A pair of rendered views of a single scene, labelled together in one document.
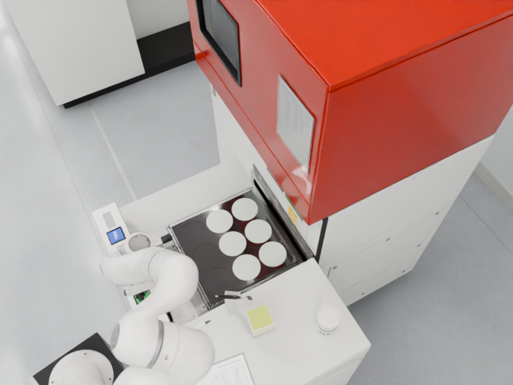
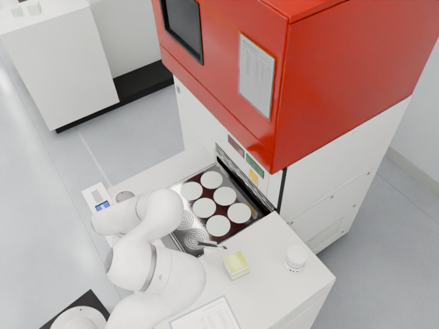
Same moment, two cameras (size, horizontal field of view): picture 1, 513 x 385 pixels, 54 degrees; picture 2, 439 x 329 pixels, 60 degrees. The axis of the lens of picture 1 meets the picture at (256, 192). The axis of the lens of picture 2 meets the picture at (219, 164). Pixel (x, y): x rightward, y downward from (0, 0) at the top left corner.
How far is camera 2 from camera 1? 0.31 m
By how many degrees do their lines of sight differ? 7
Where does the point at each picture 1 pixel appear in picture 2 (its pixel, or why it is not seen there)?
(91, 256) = (83, 245)
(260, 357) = (240, 297)
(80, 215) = (72, 213)
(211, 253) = (186, 217)
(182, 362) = (176, 281)
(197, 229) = not seen: hidden behind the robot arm
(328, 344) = (298, 281)
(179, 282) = (167, 208)
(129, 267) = (117, 215)
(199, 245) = not seen: hidden behind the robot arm
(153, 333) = (146, 253)
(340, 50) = not seen: outside the picture
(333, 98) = (293, 32)
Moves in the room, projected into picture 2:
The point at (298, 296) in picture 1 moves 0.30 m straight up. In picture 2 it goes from (266, 243) to (272, 198)
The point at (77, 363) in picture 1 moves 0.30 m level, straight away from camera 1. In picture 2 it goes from (74, 319) to (11, 279)
